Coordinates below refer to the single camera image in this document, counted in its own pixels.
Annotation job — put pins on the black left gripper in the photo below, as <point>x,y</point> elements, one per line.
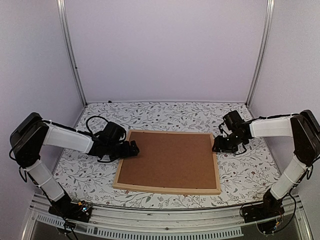
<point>127,153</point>

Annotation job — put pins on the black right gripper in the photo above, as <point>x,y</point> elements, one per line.
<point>219,146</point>

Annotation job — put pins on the brown backing board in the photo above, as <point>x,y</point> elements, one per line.
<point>167,160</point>

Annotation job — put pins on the light wooden picture frame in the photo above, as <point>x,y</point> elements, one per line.
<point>165,190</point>

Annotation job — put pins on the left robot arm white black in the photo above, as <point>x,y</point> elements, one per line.
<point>34,134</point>

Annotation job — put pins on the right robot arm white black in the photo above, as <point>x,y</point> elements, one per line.
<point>301,129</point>

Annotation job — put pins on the floral patterned table mat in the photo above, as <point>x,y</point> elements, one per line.
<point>243,178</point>

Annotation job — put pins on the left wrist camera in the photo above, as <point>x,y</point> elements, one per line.
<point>113,133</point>

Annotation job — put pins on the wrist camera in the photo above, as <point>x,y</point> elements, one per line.
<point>233,121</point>
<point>113,133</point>

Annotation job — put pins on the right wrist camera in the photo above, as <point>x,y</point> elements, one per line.
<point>233,121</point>

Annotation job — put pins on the aluminium front rail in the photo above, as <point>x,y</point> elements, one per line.
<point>123,223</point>

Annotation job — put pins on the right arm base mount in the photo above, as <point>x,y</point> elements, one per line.
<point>271,211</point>

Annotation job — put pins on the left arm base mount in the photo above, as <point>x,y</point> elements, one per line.
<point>66,209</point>

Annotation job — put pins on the right aluminium corner post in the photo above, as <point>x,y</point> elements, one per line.
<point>262,50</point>

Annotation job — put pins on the aluminium corner post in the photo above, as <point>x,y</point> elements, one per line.
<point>262,50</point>
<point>61,5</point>

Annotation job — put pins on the left aluminium corner post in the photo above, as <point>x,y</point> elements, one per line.
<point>61,5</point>

